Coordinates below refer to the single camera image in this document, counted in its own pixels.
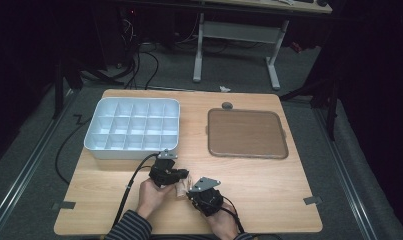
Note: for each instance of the brown tray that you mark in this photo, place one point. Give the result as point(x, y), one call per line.
point(247, 133)

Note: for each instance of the white compartment box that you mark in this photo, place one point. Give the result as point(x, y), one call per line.
point(134, 128)

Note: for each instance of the grey tape strip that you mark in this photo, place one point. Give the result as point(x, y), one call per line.
point(67, 205)
point(312, 200)

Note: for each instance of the beige sock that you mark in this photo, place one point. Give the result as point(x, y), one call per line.
point(184, 186)

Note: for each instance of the person's right hand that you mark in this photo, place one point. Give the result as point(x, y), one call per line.
point(224, 223)

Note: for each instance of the white-legged desk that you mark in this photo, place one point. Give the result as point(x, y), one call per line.
point(242, 31)

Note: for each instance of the small red object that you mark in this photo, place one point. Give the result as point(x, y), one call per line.
point(296, 47)

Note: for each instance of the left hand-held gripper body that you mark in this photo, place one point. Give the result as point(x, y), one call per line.
point(162, 173)

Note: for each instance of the person's left hand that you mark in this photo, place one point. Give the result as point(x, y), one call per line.
point(150, 198)

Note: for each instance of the metal floor rail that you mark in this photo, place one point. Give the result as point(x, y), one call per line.
point(25, 173)
point(345, 176)

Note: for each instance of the white crumpled paper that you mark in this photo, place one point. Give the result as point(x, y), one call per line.
point(225, 89)

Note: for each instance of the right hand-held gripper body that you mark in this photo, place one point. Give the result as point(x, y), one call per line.
point(207, 198)

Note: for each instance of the black metal stand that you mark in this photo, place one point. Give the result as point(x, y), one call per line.
point(330, 110)
point(59, 93)

